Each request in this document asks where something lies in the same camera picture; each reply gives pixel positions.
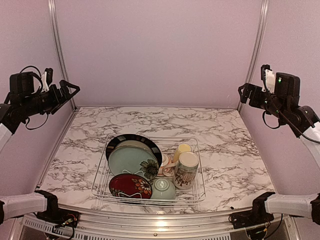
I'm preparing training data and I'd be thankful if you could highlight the yellow ceramic cup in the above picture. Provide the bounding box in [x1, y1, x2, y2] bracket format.
[172, 143, 192, 163]

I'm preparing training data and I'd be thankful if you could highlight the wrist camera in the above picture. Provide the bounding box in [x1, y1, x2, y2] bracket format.
[260, 64, 276, 94]
[41, 68, 53, 92]

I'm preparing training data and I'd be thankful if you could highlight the aluminium front table rail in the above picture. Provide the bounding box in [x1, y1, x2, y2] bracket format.
[9, 205, 301, 240]

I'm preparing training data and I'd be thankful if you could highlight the tall shell patterned mug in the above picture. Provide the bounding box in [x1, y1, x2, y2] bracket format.
[173, 152, 200, 190]

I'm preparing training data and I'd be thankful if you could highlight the black rimmed large plate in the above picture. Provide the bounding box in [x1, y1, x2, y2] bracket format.
[105, 133, 163, 166]

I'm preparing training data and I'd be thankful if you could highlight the pale green ceramic bowl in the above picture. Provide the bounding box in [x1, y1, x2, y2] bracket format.
[151, 178, 176, 200]

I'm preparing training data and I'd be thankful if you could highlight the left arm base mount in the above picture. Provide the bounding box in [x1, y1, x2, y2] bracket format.
[35, 190, 80, 228]

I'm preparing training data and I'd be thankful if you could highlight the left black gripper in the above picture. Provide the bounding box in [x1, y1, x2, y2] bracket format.
[20, 79, 80, 117]

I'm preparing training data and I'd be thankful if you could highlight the white red patterned teacup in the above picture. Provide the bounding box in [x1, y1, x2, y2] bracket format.
[157, 153, 175, 177]

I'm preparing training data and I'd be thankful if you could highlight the white wire dish rack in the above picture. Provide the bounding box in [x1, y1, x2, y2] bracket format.
[91, 134, 206, 208]

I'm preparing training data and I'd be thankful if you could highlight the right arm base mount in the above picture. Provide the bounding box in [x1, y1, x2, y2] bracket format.
[228, 191, 275, 229]

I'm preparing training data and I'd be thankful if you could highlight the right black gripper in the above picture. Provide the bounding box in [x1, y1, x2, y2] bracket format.
[239, 82, 288, 120]

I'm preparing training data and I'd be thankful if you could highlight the red floral small plate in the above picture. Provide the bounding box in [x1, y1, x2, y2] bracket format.
[108, 173, 153, 199]

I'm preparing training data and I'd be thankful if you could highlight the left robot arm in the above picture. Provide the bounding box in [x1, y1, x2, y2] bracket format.
[0, 65, 80, 225]

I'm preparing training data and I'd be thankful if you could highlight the left aluminium frame post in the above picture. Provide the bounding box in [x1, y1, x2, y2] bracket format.
[46, 0, 77, 111]

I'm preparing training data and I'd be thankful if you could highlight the light blue floral plate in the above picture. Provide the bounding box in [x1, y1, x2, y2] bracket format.
[108, 146, 162, 181]

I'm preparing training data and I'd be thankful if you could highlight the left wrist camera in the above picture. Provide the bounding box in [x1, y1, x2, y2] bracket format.
[41, 68, 53, 92]

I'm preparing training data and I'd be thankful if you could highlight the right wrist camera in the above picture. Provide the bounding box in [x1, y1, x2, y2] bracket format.
[260, 64, 276, 94]

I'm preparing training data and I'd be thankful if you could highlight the aluminium frame post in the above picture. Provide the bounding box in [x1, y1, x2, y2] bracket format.
[236, 0, 270, 112]
[46, 0, 77, 111]

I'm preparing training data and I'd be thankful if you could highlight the right aluminium frame post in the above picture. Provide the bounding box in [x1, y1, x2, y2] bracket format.
[236, 0, 270, 112]

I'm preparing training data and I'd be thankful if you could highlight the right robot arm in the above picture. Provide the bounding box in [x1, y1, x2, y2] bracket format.
[238, 69, 320, 224]

